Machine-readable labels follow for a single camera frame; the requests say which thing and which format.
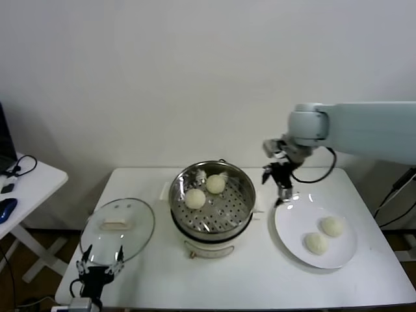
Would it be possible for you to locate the round glass pot lid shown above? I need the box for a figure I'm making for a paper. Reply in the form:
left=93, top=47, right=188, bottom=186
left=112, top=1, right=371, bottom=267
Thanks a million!
left=80, top=197, right=156, bottom=267

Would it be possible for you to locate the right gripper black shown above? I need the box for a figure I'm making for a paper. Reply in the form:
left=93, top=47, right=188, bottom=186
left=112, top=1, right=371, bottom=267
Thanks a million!
left=261, top=161, right=293, bottom=208

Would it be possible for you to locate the blue computer mouse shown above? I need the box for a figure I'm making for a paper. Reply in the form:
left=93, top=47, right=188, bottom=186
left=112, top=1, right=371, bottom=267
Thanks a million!
left=0, top=198, right=19, bottom=224

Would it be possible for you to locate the white furniture leg frame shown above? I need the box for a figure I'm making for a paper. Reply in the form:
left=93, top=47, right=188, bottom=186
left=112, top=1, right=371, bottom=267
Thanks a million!
left=398, top=227, right=416, bottom=263

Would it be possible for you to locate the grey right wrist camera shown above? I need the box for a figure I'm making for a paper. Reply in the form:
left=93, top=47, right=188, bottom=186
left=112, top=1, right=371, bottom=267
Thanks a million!
left=262, top=138, right=283, bottom=159

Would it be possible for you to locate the thin black wall cable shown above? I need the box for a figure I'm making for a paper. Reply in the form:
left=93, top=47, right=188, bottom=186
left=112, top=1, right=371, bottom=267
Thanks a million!
left=376, top=201, right=416, bottom=229

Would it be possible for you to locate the black looped cable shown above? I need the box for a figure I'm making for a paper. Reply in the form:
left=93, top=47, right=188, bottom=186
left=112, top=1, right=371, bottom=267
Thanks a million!
left=6, top=155, right=38, bottom=178

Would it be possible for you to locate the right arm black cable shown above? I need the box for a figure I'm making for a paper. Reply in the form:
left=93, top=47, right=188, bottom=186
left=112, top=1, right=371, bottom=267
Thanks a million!
left=291, top=148, right=337, bottom=183

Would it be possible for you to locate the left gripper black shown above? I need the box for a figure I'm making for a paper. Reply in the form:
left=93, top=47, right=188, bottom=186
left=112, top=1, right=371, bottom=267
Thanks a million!
left=75, top=245, right=125, bottom=298

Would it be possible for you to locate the black laptop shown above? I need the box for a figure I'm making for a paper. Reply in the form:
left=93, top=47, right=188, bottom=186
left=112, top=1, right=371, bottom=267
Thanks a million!
left=0, top=101, right=19, bottom=175

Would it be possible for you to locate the white floor cable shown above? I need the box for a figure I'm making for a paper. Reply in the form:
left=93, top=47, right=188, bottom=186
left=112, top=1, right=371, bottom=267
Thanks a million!
left=14, top=296, right=58, bottom=309

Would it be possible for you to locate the stainless steel steamer basket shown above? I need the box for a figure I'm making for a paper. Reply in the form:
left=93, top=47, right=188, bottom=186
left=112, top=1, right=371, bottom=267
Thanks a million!
left=161, top=160, right=267, bottom=241

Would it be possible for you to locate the white round plate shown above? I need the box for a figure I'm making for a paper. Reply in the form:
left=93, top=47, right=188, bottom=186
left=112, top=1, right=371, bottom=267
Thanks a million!
left=267, top=196, right=315, bottom=270
left=274, top=194, right=359, bottom=270

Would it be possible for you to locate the black power adapter with cord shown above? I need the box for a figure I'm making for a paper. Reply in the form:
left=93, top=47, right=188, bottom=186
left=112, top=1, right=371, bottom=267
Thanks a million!
left=372, top=168, right=415, bottom=220

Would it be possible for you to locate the white side table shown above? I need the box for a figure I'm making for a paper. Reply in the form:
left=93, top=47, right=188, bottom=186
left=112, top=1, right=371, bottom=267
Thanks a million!
left=0, top=152, right=70, bottom=283

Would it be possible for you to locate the white steamed baozi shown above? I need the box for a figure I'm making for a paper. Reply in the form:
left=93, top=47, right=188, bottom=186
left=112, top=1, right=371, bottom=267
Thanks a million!
left=320, top=216, right=345, bottom=237
left=304, top=232, right=329, bottom=255
left=206, top=174, right=227, bottom=195
left=184, top=188, right=206, bottom=209

